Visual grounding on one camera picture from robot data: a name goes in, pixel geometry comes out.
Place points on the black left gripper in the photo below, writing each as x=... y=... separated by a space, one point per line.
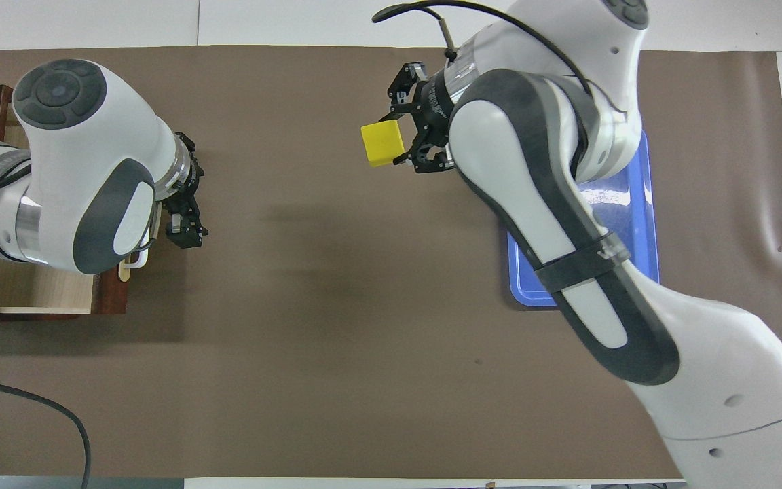
x=187 y=180

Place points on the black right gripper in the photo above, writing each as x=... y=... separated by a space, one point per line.
x=438 y=102

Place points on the yellow cube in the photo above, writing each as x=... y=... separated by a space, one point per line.
x=383 y=142

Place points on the wooden drawer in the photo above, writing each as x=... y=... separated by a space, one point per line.
x=38 y=292

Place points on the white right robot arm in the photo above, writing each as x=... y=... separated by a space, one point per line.
x=635 y=326

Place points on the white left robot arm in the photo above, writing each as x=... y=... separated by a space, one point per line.
x=85 y=156

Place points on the brown paper table mat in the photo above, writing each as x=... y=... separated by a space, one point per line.
x=337 y=305

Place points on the blue plastic tray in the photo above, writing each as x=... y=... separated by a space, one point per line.
x=628 y=217

